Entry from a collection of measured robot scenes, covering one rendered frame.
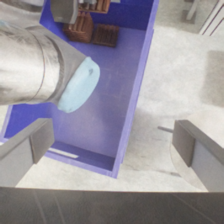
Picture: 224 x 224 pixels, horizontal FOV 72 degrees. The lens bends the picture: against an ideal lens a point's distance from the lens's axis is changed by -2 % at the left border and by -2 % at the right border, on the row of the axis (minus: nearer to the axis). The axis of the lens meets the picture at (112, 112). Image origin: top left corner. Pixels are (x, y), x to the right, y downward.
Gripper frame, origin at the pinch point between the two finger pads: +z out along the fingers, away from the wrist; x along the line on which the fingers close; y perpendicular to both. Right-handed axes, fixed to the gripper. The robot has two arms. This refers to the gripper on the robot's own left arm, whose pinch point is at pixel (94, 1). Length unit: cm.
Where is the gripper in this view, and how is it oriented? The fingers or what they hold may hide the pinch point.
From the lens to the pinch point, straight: 61.6
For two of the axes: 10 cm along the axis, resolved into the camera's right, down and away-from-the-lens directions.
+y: 1.2, -8.6, -5.0
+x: -9.6, -2.3, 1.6
